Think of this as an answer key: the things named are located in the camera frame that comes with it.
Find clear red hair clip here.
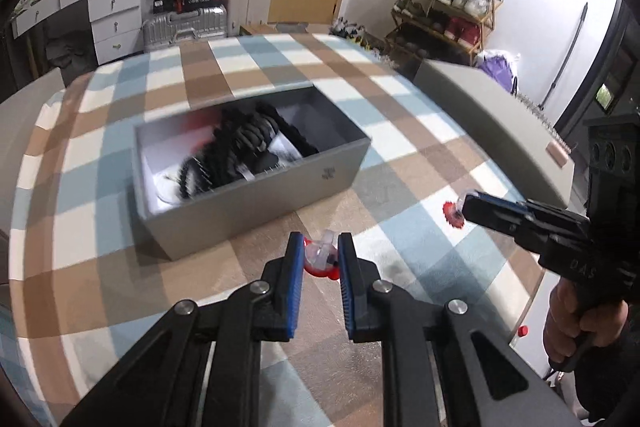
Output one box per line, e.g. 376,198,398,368
304,229,342,280

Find person's right hand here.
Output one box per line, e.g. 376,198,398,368
544,278,586,365

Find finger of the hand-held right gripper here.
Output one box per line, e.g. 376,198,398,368
461,190,595,258

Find grey bed footboard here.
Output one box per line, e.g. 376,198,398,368
414,58,576,210

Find long black stick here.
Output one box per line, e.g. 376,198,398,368
539,3,589,108

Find white dresser with drawers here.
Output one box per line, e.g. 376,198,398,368
10,0,146,65

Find shoes on floor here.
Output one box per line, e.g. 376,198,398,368
330,18,373,48

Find person's right forearm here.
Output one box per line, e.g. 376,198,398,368
570,302,640,427

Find silver suitcase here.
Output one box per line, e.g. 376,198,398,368
141,4,228,54

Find dark cabinet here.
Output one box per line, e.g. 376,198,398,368
555,0,640,148

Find black spiral hair ties bundle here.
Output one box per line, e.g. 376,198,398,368
215,103,282,152

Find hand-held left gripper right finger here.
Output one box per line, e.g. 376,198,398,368
337,231,588,427

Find purple bag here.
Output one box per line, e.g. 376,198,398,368
475,49,521,95

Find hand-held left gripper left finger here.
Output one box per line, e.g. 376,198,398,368
59,231,307,427

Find grey cardboard box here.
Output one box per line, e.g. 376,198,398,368
131,81,373,262

